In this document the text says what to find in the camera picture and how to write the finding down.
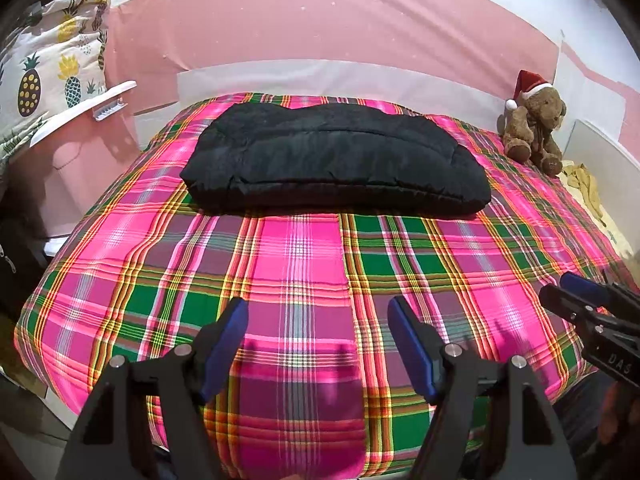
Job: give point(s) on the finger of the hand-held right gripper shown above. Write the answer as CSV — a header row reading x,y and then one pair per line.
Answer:
x,y
587,290
567,306

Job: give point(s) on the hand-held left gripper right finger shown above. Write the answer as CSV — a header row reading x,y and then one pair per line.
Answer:
x,y
412,345

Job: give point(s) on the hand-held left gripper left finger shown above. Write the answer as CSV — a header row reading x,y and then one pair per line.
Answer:
x,y
227,340

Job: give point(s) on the black puffer jacket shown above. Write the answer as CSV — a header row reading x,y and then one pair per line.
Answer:
x,y
330,160

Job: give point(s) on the person's dark pants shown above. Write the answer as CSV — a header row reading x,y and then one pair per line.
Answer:
x,y
580,410

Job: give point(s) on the pink green plaid blanket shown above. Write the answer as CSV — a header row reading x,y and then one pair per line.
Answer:
x,y
300,270

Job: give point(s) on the yellow cloth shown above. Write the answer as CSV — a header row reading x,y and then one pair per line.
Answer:
x,y
585,185

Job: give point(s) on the white panel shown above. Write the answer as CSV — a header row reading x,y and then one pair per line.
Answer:
x,y
610,170

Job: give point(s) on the brown teddy bear, santa hat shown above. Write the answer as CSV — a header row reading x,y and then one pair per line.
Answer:
x,y
535,125

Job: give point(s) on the black bag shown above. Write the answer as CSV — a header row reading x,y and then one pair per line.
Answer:
x,y
20,260

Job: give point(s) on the white clip rack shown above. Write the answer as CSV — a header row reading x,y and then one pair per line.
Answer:
x,y
110,109

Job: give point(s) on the pineapple print curtain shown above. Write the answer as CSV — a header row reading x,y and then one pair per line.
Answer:
x,y
45,70

